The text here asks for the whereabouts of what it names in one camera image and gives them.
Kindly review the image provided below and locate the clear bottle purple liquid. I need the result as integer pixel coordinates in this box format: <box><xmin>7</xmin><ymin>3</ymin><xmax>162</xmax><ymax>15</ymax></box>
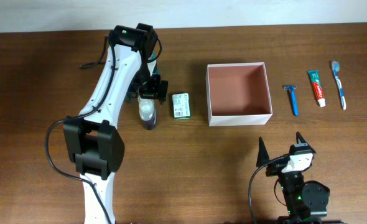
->
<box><xmin>138</xmin><ymin>97</ymin><xmax>157</xmax><ymax>130</ymax></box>

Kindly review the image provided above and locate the green white soap bar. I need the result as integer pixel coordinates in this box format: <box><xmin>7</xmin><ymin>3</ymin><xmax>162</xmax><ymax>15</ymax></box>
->
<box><xmin>172</xmin><ymin>93</ymin><xmax>191</xmax><ymax>119</ymax></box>

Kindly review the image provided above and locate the green red toothpaste tube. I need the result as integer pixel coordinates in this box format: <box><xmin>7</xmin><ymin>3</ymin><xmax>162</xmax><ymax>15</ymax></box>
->
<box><xmin>307</xmin><ymin>70</ymin><xmax>326</xmax><ymax>108</ymax></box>

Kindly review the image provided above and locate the blue mouthwash bottle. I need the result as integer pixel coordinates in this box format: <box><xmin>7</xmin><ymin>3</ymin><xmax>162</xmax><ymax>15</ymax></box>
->
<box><xmin>124</xmin><ymin>54</ymin><xmax>159</xmax><ymax>103</ymax></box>

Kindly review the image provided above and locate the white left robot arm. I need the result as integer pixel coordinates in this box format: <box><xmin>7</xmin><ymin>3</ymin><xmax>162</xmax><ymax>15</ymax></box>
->
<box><xmin>63</xmin><ymin>23</ymin><xmax>168</xmax><ymax>223</ymax></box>

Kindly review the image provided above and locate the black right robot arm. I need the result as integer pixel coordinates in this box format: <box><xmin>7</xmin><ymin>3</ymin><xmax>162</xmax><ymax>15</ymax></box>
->
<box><xmin>256</xmin><ymin>132</ymin><xmax>330</xmax><ymax>223</ymax></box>

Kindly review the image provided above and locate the blue disposable razor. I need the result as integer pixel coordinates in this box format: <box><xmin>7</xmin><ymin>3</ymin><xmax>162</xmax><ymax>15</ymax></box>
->
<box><xmin>283</xmin><ymin>85</ymin><xmax>299</xmax><ymax>116</ymax></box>

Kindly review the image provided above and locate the white cardboard box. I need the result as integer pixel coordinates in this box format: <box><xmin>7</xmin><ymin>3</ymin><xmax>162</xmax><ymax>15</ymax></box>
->
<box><xmin>205</xmin><ymin>62</ymin><xmax>273</xmax><ymax>126</ymax></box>

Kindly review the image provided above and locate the blue white toothbrush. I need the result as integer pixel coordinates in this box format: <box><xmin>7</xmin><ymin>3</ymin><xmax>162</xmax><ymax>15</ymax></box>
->
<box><xmin>331</xmin><ymin>61</ymin><xmax>346</xmax><ymax>110</ymax></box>

